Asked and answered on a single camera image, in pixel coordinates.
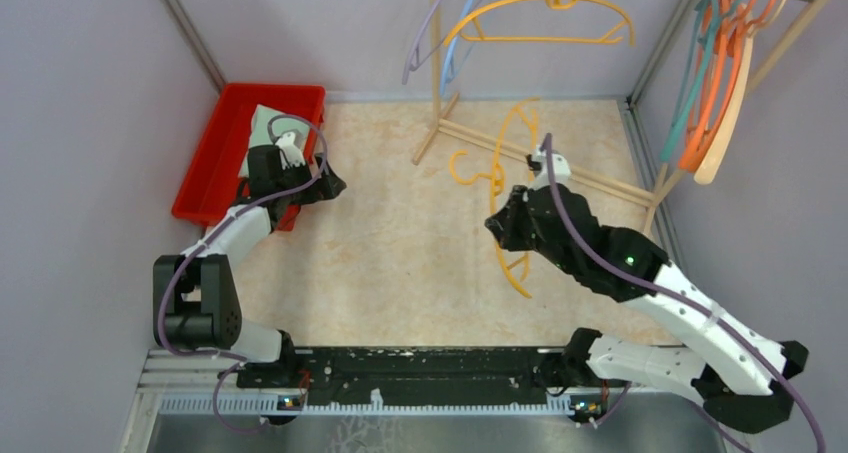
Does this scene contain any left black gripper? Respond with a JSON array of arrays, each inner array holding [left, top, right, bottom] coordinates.
[[275, 152, 344, 206]]

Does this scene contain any lilac plastic hanger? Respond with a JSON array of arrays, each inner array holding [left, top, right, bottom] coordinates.
[[401, 0, 487, 92]]

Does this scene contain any light blue plastic hanger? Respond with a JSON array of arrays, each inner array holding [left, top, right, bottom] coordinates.
[[439, 0, 525, 99]]

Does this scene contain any orange plastic hanger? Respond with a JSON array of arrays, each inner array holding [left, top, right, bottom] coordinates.
[[678, 0, 783, 174], [675, 0, 763, 170]]

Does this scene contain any teal plastic hanger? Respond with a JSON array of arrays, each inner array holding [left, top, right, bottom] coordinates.
[[660, 0, 730, 163]]

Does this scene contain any beige plastic hanger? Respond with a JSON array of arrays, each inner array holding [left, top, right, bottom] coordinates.
[[693, 0, 787, 185]]

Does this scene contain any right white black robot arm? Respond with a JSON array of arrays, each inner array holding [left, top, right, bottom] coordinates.
[[485, 185, 809, 434]]

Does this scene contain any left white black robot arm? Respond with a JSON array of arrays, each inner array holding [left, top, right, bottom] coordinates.
[[152, 145, 346, 387]]

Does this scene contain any light green folded cloth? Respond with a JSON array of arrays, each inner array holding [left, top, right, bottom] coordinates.
[[247, 104, 307, 149]]

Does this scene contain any red plastic tray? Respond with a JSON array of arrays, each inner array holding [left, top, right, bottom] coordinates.
[[171, 83, 326, 227]]

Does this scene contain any wooden clothes rack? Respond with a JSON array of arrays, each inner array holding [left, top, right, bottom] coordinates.
[[410, 0, 848, 236]]

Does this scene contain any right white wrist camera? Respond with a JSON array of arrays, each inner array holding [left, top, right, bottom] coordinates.
[[526, 150, 572, 190]]

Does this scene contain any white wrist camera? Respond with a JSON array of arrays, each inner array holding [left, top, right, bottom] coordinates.
[[526, 150, 572, 190], [274, 130, 306, 169]]

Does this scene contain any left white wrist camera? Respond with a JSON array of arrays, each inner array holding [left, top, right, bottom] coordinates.
[[274, 130, 306, 169]]

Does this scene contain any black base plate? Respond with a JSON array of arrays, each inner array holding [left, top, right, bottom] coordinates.
[[236, 347, 605, 407]]

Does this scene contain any aluminium frame rail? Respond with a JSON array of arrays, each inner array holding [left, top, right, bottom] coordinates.
[[135, 347, 738, 417]]

